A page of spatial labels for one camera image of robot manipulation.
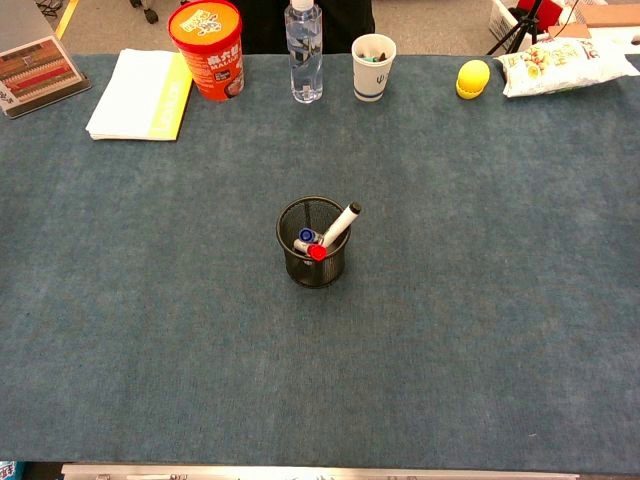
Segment red capped white marker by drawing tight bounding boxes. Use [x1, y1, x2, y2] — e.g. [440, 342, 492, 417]
[293, 238, 329, 263]

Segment black mesh pen cup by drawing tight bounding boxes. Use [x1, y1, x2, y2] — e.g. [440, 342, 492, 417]
[275, 195, 352, 289]

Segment black chair caster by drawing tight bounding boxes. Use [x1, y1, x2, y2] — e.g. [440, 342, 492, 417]
[128, 0, 160, 25]

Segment black tripod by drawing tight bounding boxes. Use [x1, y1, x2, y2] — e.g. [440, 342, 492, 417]
[486, 0, 551, 56]

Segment white plastic crate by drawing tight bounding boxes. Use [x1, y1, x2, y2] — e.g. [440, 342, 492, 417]
[488, 0, 521, 41]

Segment blue-grey felt table cloth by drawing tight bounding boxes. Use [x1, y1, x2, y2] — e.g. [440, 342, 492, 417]
[0, 53, 640, 475]

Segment white snack bag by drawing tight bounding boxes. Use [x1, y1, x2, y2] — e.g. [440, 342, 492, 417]
[493, 35, 640, 99]

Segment black capped white marker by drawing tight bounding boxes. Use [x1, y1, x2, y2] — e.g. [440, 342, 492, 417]
[319, 201, 363, 249]

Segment brown cardboard box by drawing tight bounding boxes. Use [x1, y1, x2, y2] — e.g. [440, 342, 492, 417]
[547, 3, 640, 40]

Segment framed patterned picture card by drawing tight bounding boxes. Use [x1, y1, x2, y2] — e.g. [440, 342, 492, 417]
[0, 34, 94, 120]

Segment white paper cup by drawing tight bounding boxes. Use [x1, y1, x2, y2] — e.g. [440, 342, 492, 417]
[350, 33, 398, 103]

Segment orange instant noodle cup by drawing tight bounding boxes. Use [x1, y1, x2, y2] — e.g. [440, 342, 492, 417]
[166, 0, 246, 103]

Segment aluminium profile rail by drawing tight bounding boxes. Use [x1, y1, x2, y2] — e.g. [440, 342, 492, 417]
[59, 462, 581, 480]

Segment yellow egg-shaped container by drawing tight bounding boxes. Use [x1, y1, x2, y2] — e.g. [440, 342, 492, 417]
[454, 59, 492, 101]

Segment white and yellow notebook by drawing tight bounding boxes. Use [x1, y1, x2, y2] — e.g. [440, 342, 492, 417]
[85, 48, 194, 143]

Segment red box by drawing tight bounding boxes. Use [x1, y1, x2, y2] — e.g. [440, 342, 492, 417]
[515, 0, 564, 34]

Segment binder clips in cup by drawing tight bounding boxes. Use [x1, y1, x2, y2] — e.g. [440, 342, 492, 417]
[358, 43, 391, 65]

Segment clear plastic water bottle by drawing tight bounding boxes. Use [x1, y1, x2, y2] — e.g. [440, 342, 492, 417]
[283, 0, 324, 105]

